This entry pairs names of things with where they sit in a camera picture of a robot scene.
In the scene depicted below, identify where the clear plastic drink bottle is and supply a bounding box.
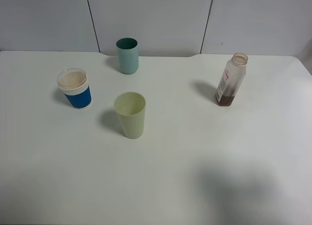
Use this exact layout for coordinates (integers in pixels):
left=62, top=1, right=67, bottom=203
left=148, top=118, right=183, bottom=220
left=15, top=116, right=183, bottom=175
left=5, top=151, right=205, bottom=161
left=215, top=53, right=248, bottom=106

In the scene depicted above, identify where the pale green plastic cup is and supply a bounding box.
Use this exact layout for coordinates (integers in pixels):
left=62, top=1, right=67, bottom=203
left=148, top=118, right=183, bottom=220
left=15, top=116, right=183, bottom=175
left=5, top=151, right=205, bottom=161
left=114, top=92, right=146, bottom=139

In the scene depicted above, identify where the teal plastic cup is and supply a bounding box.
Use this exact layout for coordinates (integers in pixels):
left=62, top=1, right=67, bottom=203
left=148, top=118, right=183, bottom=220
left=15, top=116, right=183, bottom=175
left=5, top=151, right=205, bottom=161
left=116, top=38, right=139, bottom=74

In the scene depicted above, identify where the blue sleeved paper cup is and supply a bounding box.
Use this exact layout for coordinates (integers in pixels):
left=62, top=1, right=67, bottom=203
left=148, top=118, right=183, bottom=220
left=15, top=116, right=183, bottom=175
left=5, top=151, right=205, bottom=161
left=57, top=68, right=92, bottom=109

